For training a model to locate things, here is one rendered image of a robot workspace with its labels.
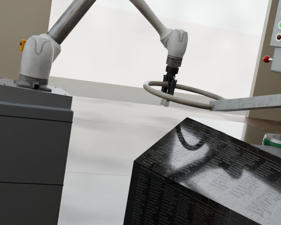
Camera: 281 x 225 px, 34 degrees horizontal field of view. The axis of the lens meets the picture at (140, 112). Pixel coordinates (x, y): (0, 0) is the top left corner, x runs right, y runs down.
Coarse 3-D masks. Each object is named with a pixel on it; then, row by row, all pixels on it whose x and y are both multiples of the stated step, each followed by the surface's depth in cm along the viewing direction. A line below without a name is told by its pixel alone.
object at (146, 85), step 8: (144, 88) 241; (152, 88) 235; (176, 88) 270; (184, 88) 270; (192, 88) 269; (160, 96) 230; (168, 96) 227; (176, 96) 227; (208, 96) 266; (216, 96) 261; (184, 104) 226; (192, 104) 225; (200, 104) 225; (208, 104) 226
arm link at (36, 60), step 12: (36, 36) 243; (24, 48) 243; (36, 48) 240; (48, 48) 243; (24, 60) 242; (36, 60) 240; (48, 60) 244; (24, 72) 242; (36, 72) 241; (48, 72) 246
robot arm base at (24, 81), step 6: (18, 78) 246; (24, 78) 242; (30, 78) 241; (36, 78) 243; (18, 84) 238; (24, 84) 239; (30, 84) 240; (36, 84) 241; (42, 84) 244; (42, 90) 243; (48, 90) 244
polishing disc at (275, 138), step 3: (267, 135) 202; (270, 135) 203; (273, 135) 205; (276, 135) 206; (279, 135) 208; (267, 138) 199; (270, 138) 197; (273, 138) 196; (276, 138) 198; (279, 138) 199; (273, 141) 195; (276, 141) 194; (279, 141) 193
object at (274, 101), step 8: (256, 96) 208; (264, 96) 204; (272, 96) 201; (280, 96) 198; (216, 104) 225; (224, 104) 221; (232, 104) 218; (240, 104) 214; (248, 104) 211; (256, 104) 207; (264, 104) 204; (272, 104) 201; (280, 104) 198
